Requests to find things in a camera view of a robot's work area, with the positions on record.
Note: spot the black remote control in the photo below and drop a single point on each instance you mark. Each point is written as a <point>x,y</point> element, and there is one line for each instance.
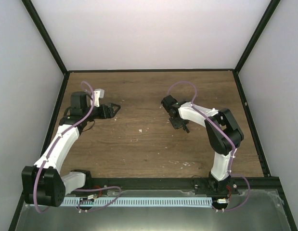
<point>185,128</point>

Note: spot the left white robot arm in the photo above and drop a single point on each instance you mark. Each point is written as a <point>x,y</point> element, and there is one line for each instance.
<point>42,182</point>

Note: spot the left black frame post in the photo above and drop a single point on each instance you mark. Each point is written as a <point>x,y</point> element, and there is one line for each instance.
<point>29,6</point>

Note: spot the black aluminium front rail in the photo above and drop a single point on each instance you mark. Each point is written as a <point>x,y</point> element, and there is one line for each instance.
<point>199,185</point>

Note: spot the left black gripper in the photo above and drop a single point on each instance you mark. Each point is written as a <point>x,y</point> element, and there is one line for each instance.
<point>110,114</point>

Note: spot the right black frame post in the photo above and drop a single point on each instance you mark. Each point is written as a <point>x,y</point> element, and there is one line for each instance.
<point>268,13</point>

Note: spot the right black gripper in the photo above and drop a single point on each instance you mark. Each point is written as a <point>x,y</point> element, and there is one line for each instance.
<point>175,125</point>

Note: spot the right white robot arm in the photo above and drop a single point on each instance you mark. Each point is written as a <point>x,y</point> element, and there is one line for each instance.
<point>224,135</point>

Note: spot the light blue slotted cable duct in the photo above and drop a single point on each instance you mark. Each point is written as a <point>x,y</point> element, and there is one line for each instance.
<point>140,202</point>

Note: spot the black frame post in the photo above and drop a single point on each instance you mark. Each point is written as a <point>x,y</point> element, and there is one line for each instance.
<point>29,6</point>
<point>268,13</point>

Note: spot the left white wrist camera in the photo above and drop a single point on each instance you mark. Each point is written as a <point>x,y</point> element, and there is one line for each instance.
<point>98,94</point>

